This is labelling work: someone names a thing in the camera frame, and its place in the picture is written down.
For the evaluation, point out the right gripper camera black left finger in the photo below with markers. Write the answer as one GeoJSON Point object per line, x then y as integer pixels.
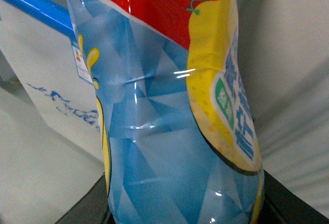
{"type": "Point", "coordinates": [91, 208]}

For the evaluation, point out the right gripper camera black right finger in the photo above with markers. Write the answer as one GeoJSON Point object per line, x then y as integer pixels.
{"type": "Point", "coordinates": [282, 206]}

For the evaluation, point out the blue yellow red drink bottle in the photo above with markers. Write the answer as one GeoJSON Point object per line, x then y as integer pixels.
{"type": "Point", "coordinates": [177, 134]}

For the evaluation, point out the white chest freezer penguin print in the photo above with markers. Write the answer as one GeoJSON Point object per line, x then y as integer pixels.
{"type": "Point", "coordinates": [38, 42]}

